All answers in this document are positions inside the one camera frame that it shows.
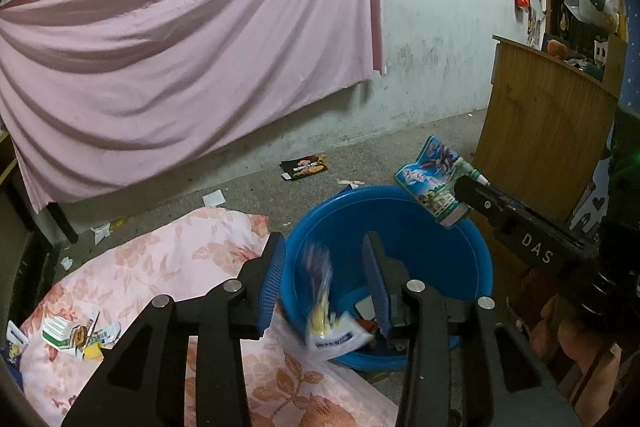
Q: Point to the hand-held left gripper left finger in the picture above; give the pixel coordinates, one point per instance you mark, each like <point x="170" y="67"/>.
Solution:
<point x="272" y="287"/>

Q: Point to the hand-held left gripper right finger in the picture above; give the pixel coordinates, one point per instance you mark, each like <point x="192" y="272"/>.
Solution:
<point x="377" y="287"/>

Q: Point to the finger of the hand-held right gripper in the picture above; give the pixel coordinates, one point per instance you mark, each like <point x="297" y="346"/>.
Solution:
<point x="520" y="232"/>

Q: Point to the white yellow snack packet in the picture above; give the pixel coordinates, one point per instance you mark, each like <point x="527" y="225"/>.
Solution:
<point x="320" y="332"/>

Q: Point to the blue plastic bucket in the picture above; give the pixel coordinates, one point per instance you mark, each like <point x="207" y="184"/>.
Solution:
<point x="325" y="227"/>

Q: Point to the teal snack packet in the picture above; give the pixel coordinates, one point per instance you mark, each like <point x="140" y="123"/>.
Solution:
<point x="430" y="177"/>

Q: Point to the person's right hand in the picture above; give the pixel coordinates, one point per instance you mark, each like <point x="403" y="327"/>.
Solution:
<point x="570" y="337"/>

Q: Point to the white paper square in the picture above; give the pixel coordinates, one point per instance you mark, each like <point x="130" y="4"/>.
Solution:
<point x="214" y="198"/>

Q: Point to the wooden stick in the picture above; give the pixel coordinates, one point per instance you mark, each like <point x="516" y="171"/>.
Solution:
<point x="352" y="183"/>

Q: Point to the pink floral blanket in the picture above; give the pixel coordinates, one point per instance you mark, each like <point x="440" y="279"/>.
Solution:
<point x="165" y="257"/>

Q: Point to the wooden cabinet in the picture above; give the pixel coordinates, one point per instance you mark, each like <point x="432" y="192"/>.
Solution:
<point x="540" y="117"/>

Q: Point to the black snack wrapper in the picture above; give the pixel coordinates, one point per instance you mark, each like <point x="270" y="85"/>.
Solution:
<point x="302" y="168"/>

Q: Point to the small white chair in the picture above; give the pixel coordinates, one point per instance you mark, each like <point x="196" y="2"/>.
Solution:
<point x="601" y="52"/>

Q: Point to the yellow wrapper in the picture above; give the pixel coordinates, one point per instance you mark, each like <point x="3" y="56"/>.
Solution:
<point x="118" y="223"/>

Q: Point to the brown plush toy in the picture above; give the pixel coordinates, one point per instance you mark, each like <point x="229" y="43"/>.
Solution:
<point x="557" y="48"/>

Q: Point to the white torn packet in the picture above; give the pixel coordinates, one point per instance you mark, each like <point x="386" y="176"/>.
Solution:
<point x="105" y="332"/>

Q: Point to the blue dotted curtain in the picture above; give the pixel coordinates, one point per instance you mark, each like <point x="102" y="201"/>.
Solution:
<point x="631" y="32"/>

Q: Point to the white crumpled paper scrap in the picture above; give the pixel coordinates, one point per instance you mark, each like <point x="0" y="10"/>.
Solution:
<point x="101" y="232"/>

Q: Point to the small yellow packet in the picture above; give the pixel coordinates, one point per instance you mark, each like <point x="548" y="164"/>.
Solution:
<point x="93" y="351"/>

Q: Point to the clear plastic bag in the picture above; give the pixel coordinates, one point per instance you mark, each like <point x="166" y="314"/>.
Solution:
<point x="582" y="7"/>

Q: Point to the small white paper scrap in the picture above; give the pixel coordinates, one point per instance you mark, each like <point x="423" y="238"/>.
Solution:
<point x="67" y="262"/>

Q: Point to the green white packet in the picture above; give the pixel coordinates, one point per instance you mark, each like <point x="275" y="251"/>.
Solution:
<point x="56" y="332"/>

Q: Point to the pink hanging sheet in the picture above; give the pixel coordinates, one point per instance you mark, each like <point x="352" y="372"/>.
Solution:
<point x="175" y="57"/>

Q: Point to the blue yellow packet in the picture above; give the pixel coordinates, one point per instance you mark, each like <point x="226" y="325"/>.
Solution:
<point x="14" y="347"/>

